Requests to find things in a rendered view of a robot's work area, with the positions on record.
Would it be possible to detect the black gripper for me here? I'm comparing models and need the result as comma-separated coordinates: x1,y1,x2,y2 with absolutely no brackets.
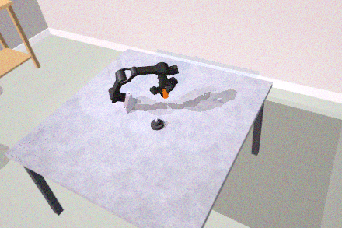
149,77,178,97

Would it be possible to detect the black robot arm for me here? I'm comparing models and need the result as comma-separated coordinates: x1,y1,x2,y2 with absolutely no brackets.
108,62,179,103

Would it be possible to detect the orange knob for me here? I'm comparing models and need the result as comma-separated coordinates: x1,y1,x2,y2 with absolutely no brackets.
162,89,169,99

